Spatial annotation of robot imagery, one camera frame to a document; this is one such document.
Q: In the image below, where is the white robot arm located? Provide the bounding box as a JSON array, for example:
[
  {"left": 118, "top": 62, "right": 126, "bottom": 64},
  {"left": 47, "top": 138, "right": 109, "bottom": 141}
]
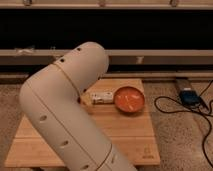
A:
[{"left": 19, "top": 42, "right": 137, "bottom": 171}]

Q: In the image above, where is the orange bowl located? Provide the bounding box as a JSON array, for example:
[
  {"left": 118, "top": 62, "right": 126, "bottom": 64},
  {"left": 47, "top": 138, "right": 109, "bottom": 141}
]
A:
[{"left": 114, "top": 86, "right": 145, "bottom": 113}]

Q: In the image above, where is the wooden cutting board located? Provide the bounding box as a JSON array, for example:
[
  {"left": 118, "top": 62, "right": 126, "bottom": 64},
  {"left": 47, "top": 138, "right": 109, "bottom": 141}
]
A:
[{"left": 4, "top": 78, "right": 161, "bottom": 168}]

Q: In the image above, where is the blue power adapter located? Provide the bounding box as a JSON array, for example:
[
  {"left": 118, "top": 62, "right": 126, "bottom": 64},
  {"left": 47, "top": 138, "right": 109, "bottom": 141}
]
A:
[{"left": 179, "top": 88, "right": 200, "bottom": 106}]

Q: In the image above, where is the black cable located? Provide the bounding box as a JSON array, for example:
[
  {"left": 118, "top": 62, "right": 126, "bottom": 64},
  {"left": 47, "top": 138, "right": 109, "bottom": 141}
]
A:
[{"left": 153, "top": 79, "right": 213, "bottom": 169}]

